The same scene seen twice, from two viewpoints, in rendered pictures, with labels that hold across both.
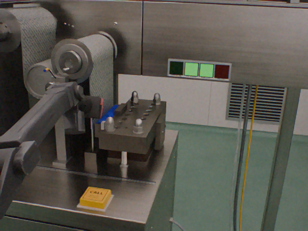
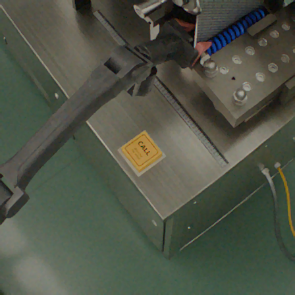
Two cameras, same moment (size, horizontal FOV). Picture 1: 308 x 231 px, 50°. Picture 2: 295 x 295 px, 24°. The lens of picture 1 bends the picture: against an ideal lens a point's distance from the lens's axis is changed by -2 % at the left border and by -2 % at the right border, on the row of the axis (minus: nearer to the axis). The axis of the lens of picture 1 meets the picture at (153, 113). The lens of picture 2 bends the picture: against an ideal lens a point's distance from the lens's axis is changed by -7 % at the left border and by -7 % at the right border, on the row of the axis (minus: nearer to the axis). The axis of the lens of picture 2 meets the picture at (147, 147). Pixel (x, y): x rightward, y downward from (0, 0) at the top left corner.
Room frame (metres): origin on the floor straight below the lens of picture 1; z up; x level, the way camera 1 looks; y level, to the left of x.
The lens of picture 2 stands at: (0.46, -0.21, 2.57)
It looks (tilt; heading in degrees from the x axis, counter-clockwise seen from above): 72 degrees down; 44
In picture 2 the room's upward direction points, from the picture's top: 2 degrees counter-clockwise
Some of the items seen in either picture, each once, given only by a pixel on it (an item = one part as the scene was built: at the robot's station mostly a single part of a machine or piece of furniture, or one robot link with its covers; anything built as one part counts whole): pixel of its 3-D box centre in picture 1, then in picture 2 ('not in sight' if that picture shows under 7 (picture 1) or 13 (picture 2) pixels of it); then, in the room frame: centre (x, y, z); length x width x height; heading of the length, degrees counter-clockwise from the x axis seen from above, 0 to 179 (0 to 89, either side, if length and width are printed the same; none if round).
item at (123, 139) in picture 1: (136, 121); (272, 54); (1.21, 0.06, 1.00); 0.40 x 0.16 x 0.06; 169
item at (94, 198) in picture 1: (96, 198); (141, 151); (0.82, 0.16, 0.91); 0.07 x 0.07 x 0.02; 79
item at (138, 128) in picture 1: (138, 125); (240, 95); (1.04, 0.05, 1.05); 0.04 x 0.04 x 0.04
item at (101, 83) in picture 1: (102, 94); (232, 9); (1.19, 0.19, 1.11); 0.23 x 0.01 x 0.18; 169
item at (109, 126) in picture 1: (109, 123); (211, 66); (1.05, 0.14, 1.05); 0.04 x 0.04 x 0.04
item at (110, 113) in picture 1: (109, 116); (236, 30); (1.18, 0.16, 1.03); 0.21 x 0.04 x 0.03; 169
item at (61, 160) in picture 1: (59, 121); (155, 25); (1.05, 0.31, 1.05); 0.06 x 0.05 x 0.31; 169
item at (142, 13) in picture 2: (52, 88); (142, 9); (1.01, 0.32, 1.18); 0.04 x 0.02 x 0.04; 79
